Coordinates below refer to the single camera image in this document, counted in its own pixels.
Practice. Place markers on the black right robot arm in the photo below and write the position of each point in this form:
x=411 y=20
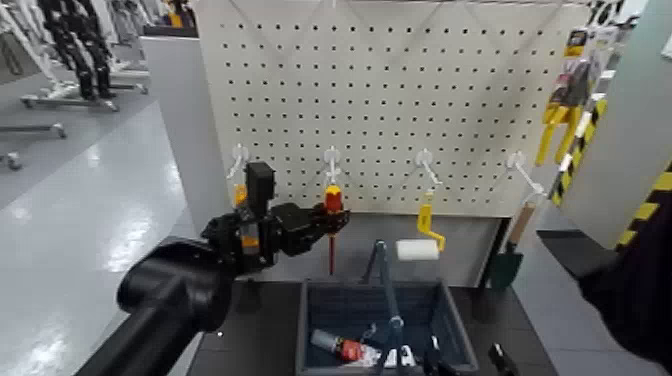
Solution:
x=635 y=294

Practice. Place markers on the black humanoid robot on stand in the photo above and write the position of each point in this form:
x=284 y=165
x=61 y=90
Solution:
x=78 y=47

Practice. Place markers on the grey caster wheel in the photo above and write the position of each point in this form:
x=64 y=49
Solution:
x=13 y=161

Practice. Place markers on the white pegboard hook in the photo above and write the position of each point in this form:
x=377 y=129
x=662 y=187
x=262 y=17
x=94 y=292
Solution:
x=516 y=159
x=423 y=157
x=332 y=155
x=240 y=154

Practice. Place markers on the white robot frames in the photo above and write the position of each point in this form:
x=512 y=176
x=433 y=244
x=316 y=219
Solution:
x=131 y=26

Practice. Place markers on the grey red spray can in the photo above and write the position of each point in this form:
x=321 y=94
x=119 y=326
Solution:
x=349 y=349

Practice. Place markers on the yellow black machine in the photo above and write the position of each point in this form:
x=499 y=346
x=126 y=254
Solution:
x=177 y=18

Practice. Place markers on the white packet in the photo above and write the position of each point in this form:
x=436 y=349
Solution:
x=408 y=360

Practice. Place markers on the red yellow screwdriver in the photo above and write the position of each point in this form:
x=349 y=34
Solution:
x=333 y=198

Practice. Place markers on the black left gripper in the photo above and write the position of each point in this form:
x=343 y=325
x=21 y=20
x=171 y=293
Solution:
x=286 y=228

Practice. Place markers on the white perforated pegboard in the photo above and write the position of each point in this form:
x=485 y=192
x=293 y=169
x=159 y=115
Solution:
x=367 y=105

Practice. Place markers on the grey wheeled stand leg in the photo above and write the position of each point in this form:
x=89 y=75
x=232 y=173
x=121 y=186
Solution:
x=36 y=128

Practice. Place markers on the dark grey crate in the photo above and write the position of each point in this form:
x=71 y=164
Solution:
x=352 y=310

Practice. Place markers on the grey pillar with hazard tape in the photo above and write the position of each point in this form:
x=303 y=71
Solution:
x=630 y=131

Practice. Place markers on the yellow black product card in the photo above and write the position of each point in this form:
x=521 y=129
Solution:
x=576 y=43

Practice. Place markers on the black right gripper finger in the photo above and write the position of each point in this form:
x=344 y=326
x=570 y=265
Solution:
x=504 y=362
x=433 y=362

